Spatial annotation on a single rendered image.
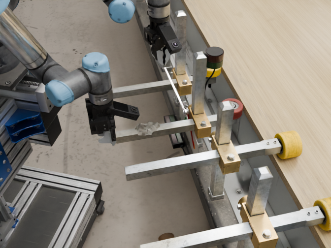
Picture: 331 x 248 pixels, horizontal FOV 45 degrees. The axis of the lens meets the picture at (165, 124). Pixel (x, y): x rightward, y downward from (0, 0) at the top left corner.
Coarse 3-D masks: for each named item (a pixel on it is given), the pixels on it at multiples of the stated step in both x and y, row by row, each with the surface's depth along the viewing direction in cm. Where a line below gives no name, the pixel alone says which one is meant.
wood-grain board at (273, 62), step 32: (192, 0) 197; (224, 0) 197; (256, 0) 196; (288, 0) 196; (320, 0) 195; (224, 32) 175; (256, 32) 174; (288, 32) 174; (320, 32) 173; (224, 64) 157; (256, 64) 157; (288, 64) 156; (320, 64) 156; (256, 96) 142; (288, 96) 142; (320, 96) 142; (256, 128) 131; (288, 128) 130; (320, 128) 130; (288, 160) 120; (320, 160) 120; (320, 192) 111
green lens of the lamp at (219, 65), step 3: (222, 60) 127; (207, 63) 127; (210, 63) 126; (213, 63) 126; (216, 63) 126; (219, 63) 126; (222, 63) 127; (207, 66) 127; (210, 66) 127; (213, 66) 126; (216, 66) 126; (219, 66) 127
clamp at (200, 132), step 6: (192, 114) 140; (198, 114) 140; (204, 114) 140; (198, 120) 138; (204, 120) 138; (198, 126) 136; (204, 126) 136; (210, 126) 136; (198, 132) 136; (204, 132) 137; (210, 132) 138; (198, 138) 138
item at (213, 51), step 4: (208, 48) 127; (212, 48) 127; (216, 48) 127; (220, 48) 127; (208, 52) 125; (212, 52) 125; (216, 52) 125; (220, 52) 125; (208, 68) 128; (208, 80) 134
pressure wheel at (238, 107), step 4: (224, 100) 140; (228, 100) 140; (232, 100) 140; (236, 100) 140; (232, 104) 138; (236, 104) 139; (240, 104) 138; (236, 108) 137; (240, 108) 137; (236, 112) 136; (240, 112) 137; (236, 116) 137; (240, 116) 138
